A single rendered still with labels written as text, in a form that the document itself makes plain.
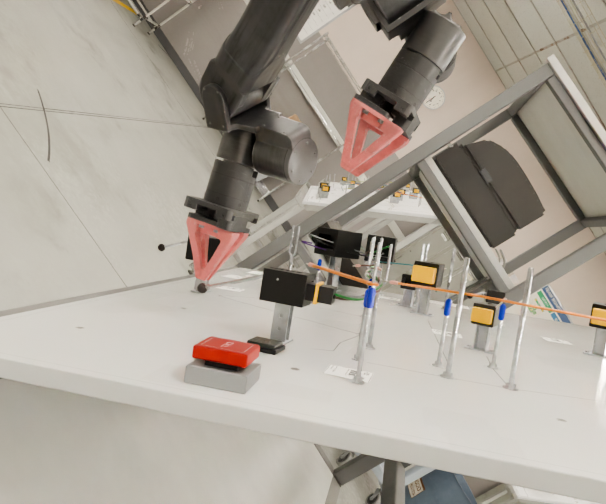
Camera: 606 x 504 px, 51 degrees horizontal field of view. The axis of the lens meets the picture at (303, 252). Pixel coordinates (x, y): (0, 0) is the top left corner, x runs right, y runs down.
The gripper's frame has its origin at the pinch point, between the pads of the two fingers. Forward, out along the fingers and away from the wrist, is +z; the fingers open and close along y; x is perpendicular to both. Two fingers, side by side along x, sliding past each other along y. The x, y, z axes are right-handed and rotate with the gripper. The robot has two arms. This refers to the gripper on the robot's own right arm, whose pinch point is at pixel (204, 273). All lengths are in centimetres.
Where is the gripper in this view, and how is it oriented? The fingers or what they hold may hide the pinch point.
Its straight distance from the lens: 83.3
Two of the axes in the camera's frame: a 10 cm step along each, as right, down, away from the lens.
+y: 2.6, 0.0, 9.6
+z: -3.0, 9.5, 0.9
